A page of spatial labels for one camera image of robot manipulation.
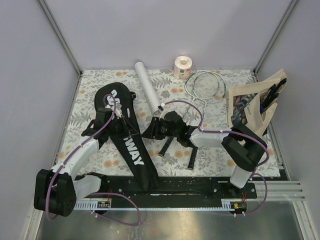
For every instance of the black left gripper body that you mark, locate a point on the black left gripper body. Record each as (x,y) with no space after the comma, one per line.
(120,128)

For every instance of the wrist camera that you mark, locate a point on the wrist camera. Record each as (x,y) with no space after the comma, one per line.
(117,109)
(162,110)

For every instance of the black racket bag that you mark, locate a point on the black racket bag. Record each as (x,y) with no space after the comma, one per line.
(130,147)

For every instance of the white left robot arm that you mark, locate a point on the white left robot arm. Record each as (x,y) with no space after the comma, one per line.
(58,189)

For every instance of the pink toilet paper roll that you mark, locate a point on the pink toilet paper roll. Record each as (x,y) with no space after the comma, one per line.
(182,67)

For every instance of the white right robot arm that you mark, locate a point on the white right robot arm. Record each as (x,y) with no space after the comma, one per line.
(244,147)

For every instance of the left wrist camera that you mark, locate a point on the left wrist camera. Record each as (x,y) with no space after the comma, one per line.
(117,109)

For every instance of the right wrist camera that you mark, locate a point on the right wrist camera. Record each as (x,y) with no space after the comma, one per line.
(162,110)

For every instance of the beige tote bag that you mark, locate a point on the beige tote bag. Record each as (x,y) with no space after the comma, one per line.
(254,104)

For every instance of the white shuttlecock tube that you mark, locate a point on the white shuttlecock tube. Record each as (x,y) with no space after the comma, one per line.
(147,88)

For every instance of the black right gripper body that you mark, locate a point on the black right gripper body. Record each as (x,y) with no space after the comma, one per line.
(162,130)

